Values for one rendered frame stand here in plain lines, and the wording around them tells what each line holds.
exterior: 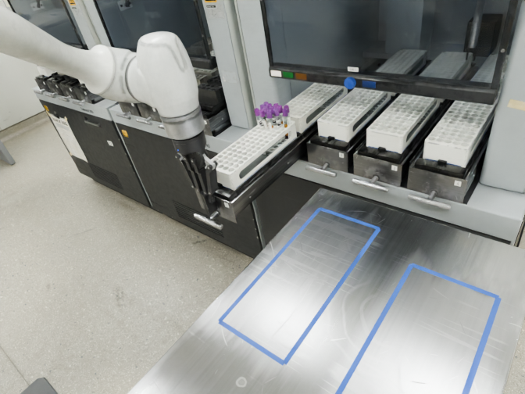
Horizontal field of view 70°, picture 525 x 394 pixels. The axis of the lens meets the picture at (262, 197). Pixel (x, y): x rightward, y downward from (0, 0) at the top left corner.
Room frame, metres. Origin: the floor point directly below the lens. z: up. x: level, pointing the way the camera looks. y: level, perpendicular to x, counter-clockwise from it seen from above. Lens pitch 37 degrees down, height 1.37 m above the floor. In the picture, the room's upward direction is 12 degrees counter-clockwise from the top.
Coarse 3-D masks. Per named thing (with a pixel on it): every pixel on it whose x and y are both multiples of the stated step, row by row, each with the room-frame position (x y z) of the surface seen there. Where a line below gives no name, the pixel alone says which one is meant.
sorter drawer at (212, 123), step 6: (222, 108) 1.32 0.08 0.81; (204, 114) 1.28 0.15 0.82; (210, 114) 1.28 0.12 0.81; (216, 114) 1.29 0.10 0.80; (222, 114) 1.31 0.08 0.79; (228, 114) 1.33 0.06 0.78; (204, 120) 1.27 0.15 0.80; (210, 120) 1.26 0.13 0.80; (216, 120) 1.28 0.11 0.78; (222, 120) 1.30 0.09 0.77; (210, 126) 1.26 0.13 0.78; (216, 126) 1.28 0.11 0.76; (204, 132) 1.28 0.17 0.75; (210, 132) 1.26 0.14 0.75
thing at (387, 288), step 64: (320, 192) 0.69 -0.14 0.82; (256, 256) 0.53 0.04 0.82; (320, 256) 0.50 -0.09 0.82; (384, 256) 0.46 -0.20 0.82; (448, 256) 0.43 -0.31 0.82; (512, 256) 0.41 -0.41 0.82; (256, 320) 0.39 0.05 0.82; (320, 320) 0.36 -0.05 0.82; (384, 320) 0.34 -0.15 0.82; (448, 320) 0.31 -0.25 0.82; (512, 320) 0.29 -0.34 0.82; (192, 384) 0.30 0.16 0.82; (256, 384) 0.28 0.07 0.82; (320, 384) 0.26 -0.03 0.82; (384, 384) 0.24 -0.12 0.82; (448, 384) 0.22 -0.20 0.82
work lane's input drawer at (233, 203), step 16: (304, 144) 0.98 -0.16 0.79; (272, 160) 0.88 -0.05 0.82; (288, 160) 0.92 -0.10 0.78; (256, 176) 0.83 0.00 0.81; (272, 176) 0.86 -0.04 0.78; (224, 192) 0.78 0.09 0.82; (240, 192) 0.78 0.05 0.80; (256, 192) 0.81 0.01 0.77; (224, 208) 0.76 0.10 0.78; (240, 208) 0.76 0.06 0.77
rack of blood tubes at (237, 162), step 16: (256, 128) 1.01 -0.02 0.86; (272, 128) 0.98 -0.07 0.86; (288, 128) 0.96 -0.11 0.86; (240, 144) 0.93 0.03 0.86; (256, 144) 0.92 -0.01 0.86; (272, 144) 0.90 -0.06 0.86; (288, 144) 0.95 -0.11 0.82; (224, 160) 0.85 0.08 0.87; (240, 160) 0.84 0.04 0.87; (256, 160) 0.91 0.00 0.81; (224, 176) 0.80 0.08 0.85; (240, 176) 0.85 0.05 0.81
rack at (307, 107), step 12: (312, 84) 1.23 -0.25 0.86; (324, 84) 1.21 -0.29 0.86; (300, 96) 1.16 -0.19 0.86; (312, 96) 1.15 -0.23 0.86; (324, 96) 1.12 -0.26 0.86; (336, 96) 1.19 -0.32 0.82; (300, 108) 1.07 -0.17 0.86; (312, 108) 1.05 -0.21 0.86; (324, 108) 1.14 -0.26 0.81; (300, 120) 1.01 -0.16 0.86; (312, 120) 1.05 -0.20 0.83; (300, 132) 1.01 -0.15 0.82
